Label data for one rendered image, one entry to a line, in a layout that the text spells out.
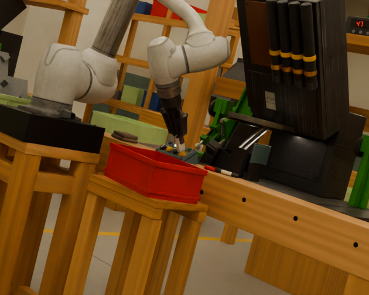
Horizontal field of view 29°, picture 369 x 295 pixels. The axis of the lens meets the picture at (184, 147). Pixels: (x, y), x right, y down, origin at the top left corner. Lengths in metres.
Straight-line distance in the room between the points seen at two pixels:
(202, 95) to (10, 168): 1.18
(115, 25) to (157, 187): 0.79
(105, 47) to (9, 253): 0.87
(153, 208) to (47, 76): 0.70
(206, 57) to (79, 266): 0.85
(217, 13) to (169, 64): 1.06
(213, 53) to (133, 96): 6.88
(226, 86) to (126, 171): 1.18
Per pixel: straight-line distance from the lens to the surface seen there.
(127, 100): 9.40
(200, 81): 3.47
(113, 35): 2.84
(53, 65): 2.68
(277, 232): 2.38
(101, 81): 2.82
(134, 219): 2.64
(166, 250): 3.59
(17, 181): 2.58
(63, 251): 2.76
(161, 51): 2.47
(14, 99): 3.11
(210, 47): 2.50
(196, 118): 3.48
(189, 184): 2.38
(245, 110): 2.81
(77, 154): 2.66
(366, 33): 2.91
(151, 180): 2.29
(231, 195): 2.50
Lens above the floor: 1.15
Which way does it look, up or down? 4 degrees down
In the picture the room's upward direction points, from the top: 14 degrees clockwise
